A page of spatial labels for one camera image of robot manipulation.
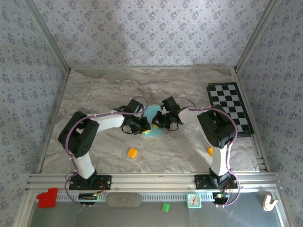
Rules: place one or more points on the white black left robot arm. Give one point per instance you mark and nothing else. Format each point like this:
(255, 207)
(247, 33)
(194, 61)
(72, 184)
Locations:
(109, 121)

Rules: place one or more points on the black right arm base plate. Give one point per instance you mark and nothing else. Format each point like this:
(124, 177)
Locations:
(202, 182)

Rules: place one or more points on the small teal clock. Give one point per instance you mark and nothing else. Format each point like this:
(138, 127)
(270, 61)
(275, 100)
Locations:
(194, 201)

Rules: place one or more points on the red toy brick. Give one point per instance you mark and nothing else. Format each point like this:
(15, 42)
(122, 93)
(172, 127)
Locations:
(47, 198)

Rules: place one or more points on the small green block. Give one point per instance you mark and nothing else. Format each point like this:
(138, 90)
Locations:
(166, 207)

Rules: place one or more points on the aluminium mounting rail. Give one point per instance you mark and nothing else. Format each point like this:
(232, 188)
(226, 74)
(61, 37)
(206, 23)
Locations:
(154, 182)

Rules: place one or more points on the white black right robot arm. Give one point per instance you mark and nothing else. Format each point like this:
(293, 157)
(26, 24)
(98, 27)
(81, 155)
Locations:
(219, 163)

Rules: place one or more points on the grey metal shelf plate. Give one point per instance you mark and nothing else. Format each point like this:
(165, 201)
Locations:
(118, 217)

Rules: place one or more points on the grey oval pad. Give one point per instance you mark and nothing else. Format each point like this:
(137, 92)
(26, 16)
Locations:
(123, 200)

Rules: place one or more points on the black grey chessboard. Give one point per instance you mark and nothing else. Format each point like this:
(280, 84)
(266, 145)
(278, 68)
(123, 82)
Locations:
(227, 99)

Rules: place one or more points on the wooden hook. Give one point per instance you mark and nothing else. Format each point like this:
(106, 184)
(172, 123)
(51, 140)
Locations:
(268, 203)

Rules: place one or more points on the aluminium frame post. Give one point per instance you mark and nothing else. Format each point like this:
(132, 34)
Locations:
(48, 35)
(255, 35)

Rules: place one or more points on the teal paper sheet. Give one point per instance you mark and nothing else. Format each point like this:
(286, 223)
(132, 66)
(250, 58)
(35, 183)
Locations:
(155, 133)

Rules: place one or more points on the orange toy block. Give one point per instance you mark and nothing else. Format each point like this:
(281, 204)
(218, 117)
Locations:
(132, 152)
(210, 152)

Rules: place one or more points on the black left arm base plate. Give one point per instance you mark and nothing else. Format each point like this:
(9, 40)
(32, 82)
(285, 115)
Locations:
(104, 183)

